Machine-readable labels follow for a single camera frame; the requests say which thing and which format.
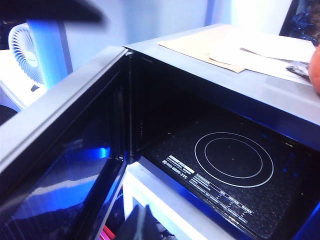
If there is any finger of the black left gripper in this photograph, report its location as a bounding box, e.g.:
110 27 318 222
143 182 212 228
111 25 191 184
0 0 108 25

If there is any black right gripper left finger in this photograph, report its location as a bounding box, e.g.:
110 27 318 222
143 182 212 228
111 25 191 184
112 206 141 240

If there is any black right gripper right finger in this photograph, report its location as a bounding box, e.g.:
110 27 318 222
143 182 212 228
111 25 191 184
139 206 161 240

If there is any black glass microwave door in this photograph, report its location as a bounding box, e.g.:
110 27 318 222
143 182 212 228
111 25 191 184
0 47 134 240

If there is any orange fruit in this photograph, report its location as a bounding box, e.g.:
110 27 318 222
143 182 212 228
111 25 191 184
308 48 320 96

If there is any silver microwave oven body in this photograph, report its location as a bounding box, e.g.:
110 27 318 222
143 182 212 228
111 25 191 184
123 23 320 240

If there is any white table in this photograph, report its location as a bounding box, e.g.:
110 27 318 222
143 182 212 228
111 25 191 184
121 159 209 240

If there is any white desk fan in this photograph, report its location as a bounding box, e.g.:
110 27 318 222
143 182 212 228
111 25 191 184
8 23 50 93

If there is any brown paper envelope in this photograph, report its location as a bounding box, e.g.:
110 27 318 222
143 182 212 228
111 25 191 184
157 24 251 74

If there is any large white paper sheet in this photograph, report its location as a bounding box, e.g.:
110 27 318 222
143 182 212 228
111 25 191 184
209 32 316 86

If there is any small white envelope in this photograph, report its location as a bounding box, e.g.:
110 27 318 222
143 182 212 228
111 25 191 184
239 37 313 63

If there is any crumpled silver black wrapper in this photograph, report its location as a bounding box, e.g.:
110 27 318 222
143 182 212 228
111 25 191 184
286 59 311 80

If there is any black box of blue roses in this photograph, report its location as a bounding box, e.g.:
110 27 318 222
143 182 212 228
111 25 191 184
278 0 320 47

